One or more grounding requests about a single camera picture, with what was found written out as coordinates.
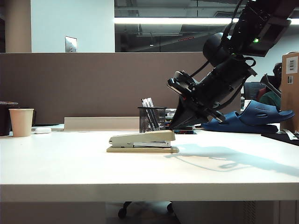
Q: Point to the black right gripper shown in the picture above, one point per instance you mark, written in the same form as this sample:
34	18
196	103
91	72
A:
211	89

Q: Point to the beige desk stapler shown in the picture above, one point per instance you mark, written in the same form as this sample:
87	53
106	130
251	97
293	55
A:
142	138

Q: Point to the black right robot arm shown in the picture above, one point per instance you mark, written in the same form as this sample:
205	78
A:
245	28

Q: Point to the black and white pen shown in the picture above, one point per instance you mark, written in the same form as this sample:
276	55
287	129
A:
144	103
150	102

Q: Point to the black mesh pen holder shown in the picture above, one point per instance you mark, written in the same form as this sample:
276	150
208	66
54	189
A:
146	120

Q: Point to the flat-lying blue slipper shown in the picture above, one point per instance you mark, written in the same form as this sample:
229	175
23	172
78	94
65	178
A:
233	126

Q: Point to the black office chair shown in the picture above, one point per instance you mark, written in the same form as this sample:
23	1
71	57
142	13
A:
251	89

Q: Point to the tilted blue slipper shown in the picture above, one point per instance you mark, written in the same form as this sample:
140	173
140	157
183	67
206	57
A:
261	114

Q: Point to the person in green shirt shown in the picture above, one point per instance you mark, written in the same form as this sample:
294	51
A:
272	99

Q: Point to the grey metal tool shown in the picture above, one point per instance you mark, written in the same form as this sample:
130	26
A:
269	84

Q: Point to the black mat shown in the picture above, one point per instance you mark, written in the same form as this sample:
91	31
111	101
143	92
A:
280	137

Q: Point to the brown desk divider panel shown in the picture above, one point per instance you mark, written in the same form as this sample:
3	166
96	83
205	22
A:
93	84

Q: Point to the brown cardboard box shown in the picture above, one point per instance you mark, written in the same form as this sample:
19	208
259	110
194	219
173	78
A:
289	98

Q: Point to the silver packaging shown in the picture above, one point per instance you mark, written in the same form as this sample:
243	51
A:
290	135

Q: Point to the small white case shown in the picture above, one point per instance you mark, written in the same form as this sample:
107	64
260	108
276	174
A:
42	130

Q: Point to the beige paper cup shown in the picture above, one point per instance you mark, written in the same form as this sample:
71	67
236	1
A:
21	122

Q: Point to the black round container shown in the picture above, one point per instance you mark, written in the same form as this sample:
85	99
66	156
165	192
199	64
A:
4	123

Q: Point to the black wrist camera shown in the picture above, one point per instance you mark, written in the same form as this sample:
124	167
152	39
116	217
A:
182	82

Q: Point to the metal wall plate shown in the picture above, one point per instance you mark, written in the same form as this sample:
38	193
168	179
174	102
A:
71	44

